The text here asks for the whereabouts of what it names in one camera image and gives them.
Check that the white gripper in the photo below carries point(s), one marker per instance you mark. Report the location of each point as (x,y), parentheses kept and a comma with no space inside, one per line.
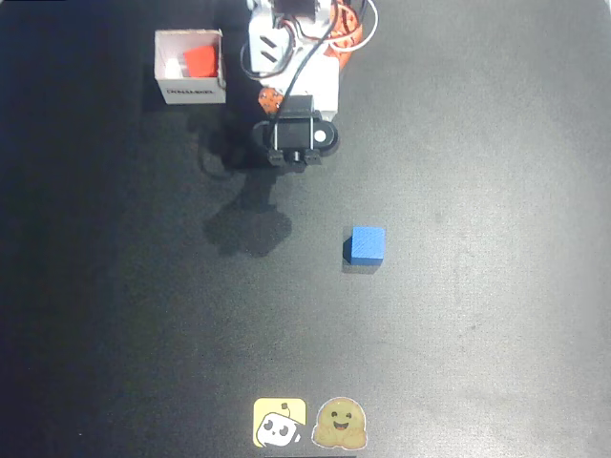
(323,99)

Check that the red cube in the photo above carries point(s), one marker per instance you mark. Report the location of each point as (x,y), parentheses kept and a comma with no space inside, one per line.
(199,61)

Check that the white cardboard box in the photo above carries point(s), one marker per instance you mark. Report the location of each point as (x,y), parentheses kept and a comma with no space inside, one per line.
(191,90)

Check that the blue cube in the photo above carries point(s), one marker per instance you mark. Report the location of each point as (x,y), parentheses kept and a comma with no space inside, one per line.
(366,244)

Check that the yellow robot face sticker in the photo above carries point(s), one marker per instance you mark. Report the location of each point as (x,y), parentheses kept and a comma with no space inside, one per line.
(279,422)

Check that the hugging face emoji sticker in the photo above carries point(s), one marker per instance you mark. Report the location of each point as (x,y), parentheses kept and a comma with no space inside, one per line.
(340,423)

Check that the black gripper camera with mount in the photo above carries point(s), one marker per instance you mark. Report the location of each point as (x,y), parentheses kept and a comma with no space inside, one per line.
(295,133)

